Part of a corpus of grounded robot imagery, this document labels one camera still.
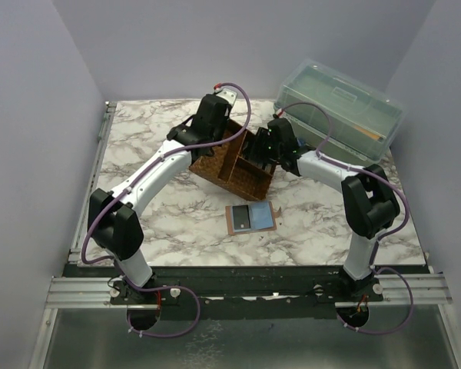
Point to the brown woven divided basket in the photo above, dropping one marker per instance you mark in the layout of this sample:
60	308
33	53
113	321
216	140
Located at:
229	168

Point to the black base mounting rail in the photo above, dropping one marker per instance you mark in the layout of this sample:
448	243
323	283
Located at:
228	293

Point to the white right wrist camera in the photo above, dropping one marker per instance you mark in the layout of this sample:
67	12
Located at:
278	113

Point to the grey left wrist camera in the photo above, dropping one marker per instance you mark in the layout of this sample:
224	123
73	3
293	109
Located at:
227	94

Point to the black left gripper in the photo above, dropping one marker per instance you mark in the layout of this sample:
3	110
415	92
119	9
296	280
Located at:
225	120

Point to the clear lidded green toolbox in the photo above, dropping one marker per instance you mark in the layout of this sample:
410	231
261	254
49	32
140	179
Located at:
365	120

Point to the aluminium extrusion frame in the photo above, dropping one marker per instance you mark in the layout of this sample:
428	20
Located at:
402	318

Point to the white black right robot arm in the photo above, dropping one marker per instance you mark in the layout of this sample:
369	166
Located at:
369	201

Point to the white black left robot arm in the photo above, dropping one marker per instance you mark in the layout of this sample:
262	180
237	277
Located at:
114	216

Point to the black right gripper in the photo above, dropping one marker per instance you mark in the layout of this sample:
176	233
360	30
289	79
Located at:
262	137

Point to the black credit card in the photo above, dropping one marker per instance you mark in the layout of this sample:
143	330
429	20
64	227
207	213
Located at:
241	217

